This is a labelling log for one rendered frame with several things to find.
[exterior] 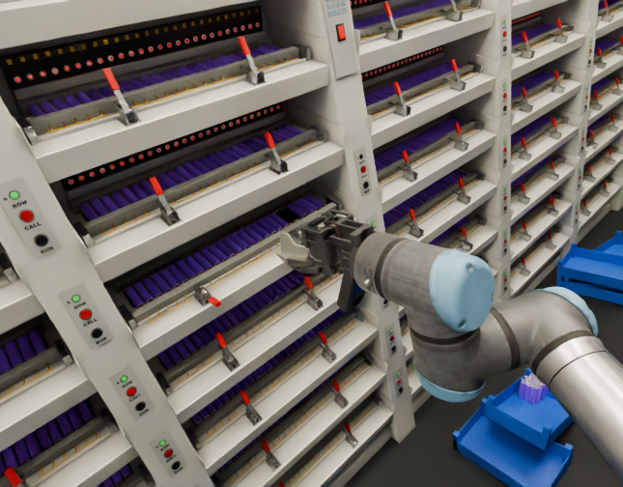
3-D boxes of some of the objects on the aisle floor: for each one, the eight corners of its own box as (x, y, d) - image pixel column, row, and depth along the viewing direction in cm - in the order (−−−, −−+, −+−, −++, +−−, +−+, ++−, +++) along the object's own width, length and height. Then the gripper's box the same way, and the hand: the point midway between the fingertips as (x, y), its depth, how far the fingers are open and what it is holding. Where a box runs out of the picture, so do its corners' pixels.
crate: (523, 385, 160) (527, 366, 158) (581, 413, 145) (586, 393, 143) (484, 415, 142) (487, 396, 140) (545, 451, 127) (550, 430, 125)
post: (510, 326, 189) (512, -181, 110) (499, 337, 185) (493, -183, 105) (470, 310, 204) (446, -145, 124) (460, 320, 200) (428, -146, 120)
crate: (572, 462, 132) (574, 445, 128) (542, 509, 122) (543, 494, 118) (484, 411, 154) (484, 396, 151) (453, 448, 144) (451, 434, 141)
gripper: (395, 212, 62) (309, 195, 78) (332, 252, 55) (252, 224, 71) (404, 260, 65) (320, 235, 81) (345, 303, 59) (266, 267, 75)
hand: (296, 244), depth 77 cm, fingers open, 7 cm apart
